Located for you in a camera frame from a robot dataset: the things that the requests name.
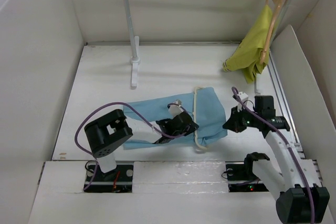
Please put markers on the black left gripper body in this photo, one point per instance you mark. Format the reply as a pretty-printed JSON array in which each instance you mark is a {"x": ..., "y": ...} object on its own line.
[{"x": 188, "y": 129}]

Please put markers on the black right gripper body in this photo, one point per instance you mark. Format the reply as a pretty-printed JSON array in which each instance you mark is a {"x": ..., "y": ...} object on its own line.
[{"x": 248, "y": 119}]

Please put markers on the light blue trousers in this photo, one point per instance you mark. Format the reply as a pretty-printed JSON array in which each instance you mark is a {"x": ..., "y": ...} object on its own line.
[{"x": 191, "y": 116}]

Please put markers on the white plastic hanger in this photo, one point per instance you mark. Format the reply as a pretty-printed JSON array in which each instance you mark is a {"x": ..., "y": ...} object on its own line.
[{"x": 194, "y": 113}]

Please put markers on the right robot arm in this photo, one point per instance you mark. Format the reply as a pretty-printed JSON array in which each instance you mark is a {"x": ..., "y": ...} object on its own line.
[{"x": 298, "y": 195}]

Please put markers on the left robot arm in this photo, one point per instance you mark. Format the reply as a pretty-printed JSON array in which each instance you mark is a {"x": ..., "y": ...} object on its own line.
[{"x": 110, "y": 131}]

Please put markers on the wooden hanger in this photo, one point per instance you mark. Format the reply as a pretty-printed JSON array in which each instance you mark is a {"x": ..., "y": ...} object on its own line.
[{"x": 275, "y": 14}]

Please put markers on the yellow-green garment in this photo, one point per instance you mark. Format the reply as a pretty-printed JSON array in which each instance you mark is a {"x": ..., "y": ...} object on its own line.
[{"x": 247, "y": 55}]

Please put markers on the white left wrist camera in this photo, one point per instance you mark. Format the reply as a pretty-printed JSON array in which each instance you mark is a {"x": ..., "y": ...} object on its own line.
[{"x": 175, "y": 108}]

